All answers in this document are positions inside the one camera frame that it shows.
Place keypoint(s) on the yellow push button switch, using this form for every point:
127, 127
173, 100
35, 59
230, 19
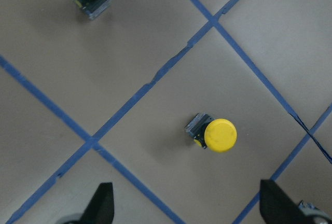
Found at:
218, 135

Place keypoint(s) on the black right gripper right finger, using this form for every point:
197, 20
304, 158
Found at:
276, 207

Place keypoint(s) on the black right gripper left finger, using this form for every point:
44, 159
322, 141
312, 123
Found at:
101, 208

